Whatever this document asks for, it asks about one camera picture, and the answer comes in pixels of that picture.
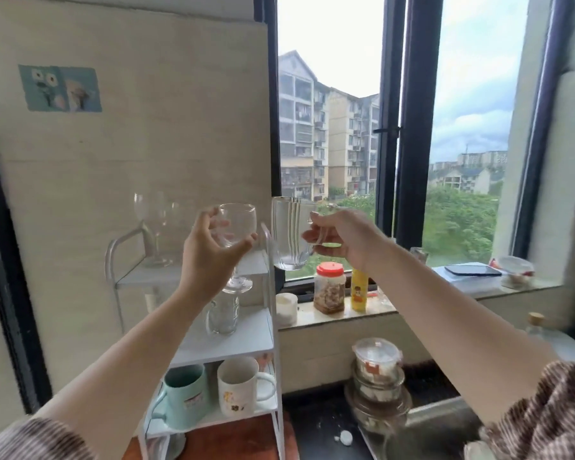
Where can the person's left hand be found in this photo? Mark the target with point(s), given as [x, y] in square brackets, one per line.
[203, 263]

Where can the person's right hand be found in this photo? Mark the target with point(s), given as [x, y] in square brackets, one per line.
[352, 237]

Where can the person's right thumb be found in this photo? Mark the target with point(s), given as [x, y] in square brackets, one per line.
[313, 233]

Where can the person's left thumb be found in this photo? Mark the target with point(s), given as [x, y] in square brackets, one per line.
[243, 246]

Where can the clear stemmed goblet glass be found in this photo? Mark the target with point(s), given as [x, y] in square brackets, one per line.
[239, 220]

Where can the person's left forearm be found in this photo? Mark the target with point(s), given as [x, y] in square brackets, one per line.
[124, 364]

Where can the person's right forearm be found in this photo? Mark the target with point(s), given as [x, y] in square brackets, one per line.
[455, 330]

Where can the plastic jar with red lid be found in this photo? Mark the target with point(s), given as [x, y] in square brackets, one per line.
[329, 292]

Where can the clear ribbed glass tumbler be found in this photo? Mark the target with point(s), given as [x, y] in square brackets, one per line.
[223, 316]

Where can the yellow plastic bottle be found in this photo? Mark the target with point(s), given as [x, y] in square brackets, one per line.
[359, 289]

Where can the small white cup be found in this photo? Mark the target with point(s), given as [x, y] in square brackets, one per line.
[286, 310]

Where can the white metal shelf rack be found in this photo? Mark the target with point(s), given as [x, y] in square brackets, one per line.
[230, 335]

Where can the tall clear wine glass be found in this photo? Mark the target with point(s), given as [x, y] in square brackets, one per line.
[154, 220]

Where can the beige apartment building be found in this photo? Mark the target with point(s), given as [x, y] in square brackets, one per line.
[330, 138]

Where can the small clear drinking glass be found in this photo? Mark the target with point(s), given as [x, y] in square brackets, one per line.
[419, 255]

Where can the glass food container with lid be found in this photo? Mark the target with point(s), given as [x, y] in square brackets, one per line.
[377, 356]

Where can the white ceramic mug with print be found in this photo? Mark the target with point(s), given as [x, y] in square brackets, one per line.
[237, 388]

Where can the teal ceramic mug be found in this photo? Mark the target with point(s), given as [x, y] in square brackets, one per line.
[187, 395]

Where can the black smartphone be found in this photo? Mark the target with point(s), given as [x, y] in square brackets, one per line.
[472, 270]

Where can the round glass bowl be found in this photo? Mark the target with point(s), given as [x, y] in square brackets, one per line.
[378, 390]

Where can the large glass bowl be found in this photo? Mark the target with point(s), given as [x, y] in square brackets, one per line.
[378, 414]

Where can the red-brown wooden cutting board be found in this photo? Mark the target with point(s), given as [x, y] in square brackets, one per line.
[239, 440]

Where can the clear plastic food container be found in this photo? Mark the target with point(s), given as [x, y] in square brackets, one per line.
[515, 272]

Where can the white bottle cap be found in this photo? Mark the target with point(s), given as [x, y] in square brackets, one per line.
[346, 437]

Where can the stainless steel sink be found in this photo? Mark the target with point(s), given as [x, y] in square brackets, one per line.
[431, 431]

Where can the glass bottle with cork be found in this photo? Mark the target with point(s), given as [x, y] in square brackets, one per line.
[536, 325]

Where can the brown checked left sleeve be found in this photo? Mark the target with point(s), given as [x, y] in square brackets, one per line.
[33, 440]

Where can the brown checked sleeve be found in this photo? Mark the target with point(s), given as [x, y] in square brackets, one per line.
[551, 416]
[33, 440]

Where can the brown checked right sleeve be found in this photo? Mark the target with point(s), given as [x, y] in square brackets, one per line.
[551, 416]

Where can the black window frame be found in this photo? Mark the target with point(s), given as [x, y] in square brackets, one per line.
[418, 138]

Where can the black door frame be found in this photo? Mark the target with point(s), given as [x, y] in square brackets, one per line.
[9, 282]

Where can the teal flower wall sticker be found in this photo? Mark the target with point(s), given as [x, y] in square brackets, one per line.
[60, 89]

